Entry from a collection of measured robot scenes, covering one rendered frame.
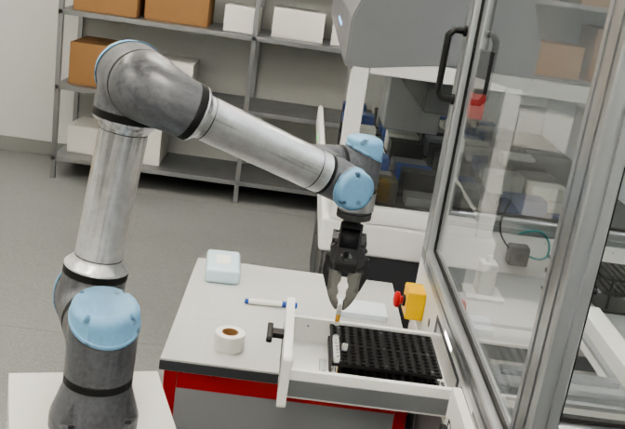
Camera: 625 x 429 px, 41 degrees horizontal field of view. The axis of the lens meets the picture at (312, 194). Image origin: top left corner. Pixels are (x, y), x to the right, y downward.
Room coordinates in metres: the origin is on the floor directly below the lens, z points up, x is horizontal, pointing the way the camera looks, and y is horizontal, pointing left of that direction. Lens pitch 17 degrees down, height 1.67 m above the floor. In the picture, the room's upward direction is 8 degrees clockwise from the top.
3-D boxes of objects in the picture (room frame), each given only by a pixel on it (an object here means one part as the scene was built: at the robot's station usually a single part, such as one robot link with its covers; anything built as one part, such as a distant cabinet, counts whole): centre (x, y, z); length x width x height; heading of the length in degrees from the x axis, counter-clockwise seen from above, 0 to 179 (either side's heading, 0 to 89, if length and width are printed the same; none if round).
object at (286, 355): (1.56, 0.01, 0.87); 0.29 x 0.02 x 0.11; 2
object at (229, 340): (1.74, 0.14, 0.78); 0.07 x 0.07 x 0.04
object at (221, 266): (2.17, 0.22, 0.78); 0.15 x 0.10 x 0.04; 7
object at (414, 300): (1.90, -0.28, 0.88); 0.07 x 0.05 x 0.07; 2
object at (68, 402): (1.26, 0.32, 0.88); 0.15 x 0.15 x 0.10
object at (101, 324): (1.26, 0.32, 1.00); 0.13 x 0.12 x 0.14; 26
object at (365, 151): (1.60, -0.09, 1.28); 0.09 x 0.08 x 0.11; 116
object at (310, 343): (1.57, -0.20, 0.86); 0.40 x 0.26 x 0.06; 92
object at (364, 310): (2.05, -0.18, 0.77); 0.13 x 0.09 x 0.02; 93
